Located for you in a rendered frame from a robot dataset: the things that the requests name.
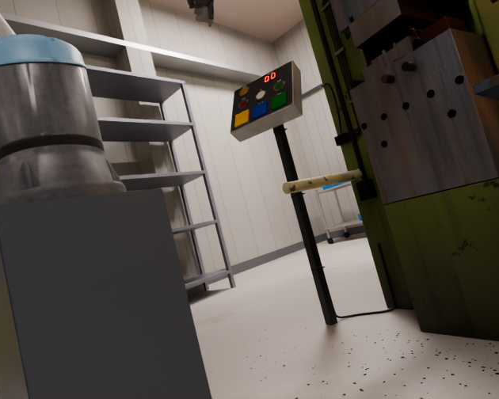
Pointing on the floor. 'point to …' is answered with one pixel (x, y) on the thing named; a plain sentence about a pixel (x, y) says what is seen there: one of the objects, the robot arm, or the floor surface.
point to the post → (306, 229)
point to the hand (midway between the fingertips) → (211, 22)
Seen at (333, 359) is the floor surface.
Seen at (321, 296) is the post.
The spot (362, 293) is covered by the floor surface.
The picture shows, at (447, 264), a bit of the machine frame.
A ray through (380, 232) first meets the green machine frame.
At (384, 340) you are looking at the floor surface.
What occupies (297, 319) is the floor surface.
